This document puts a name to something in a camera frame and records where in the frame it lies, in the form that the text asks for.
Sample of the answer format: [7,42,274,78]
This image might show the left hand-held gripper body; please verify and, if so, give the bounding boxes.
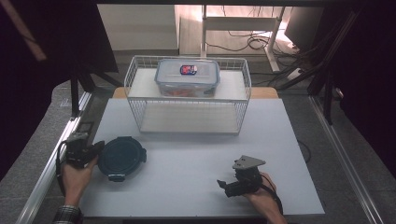
[64,132,96,169]

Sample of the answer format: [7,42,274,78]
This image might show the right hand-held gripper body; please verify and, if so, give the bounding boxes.
[232,154,266,194]

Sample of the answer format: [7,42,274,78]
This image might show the dark teal round lid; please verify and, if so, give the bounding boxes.
[97,135,148,183]

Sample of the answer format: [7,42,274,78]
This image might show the white wire rack shelf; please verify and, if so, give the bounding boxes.
[123,55,252,135]

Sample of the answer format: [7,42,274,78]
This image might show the clear rectangular container blue lid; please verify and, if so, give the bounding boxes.
[154,58,221,98]

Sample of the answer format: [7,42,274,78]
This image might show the person's right hand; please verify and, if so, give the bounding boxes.
[244,172,278,213]

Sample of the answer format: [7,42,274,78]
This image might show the person's left hand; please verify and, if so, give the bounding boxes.
[61,155,99,208]

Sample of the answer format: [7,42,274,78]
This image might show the black metal stand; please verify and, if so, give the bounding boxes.
[322,69,334,126]
[69,69,124,119]

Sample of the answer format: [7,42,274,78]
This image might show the white power strip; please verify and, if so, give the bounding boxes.
[287,67,303,81]

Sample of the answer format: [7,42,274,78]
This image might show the white cabinet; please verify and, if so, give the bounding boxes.
[97,4,180,52]

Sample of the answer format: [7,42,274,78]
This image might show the beige diagonal bar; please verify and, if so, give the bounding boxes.
[0,0,49,63]

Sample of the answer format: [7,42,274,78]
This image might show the black monitor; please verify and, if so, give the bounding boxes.
[284,7,325,52]

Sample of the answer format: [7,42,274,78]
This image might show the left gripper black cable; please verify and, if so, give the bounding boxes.
[55,139,68,198]

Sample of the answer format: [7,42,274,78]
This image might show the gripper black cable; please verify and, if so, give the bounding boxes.
[261,174,285,217]
[55,139,68,198]

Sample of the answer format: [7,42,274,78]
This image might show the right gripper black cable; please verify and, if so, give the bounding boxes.
[261,174,285,217]

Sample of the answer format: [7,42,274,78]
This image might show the aluminium rail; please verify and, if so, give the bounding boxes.
[308,95,381,224]
[15,91,93,224]

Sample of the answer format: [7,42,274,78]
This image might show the thin black table cable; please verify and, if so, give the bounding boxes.
[297,139,312,164]

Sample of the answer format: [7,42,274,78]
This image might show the black floor cables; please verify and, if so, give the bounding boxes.
[205,6,300,59]

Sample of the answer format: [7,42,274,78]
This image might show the white desk frame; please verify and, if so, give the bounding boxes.
[199,5,287,73]

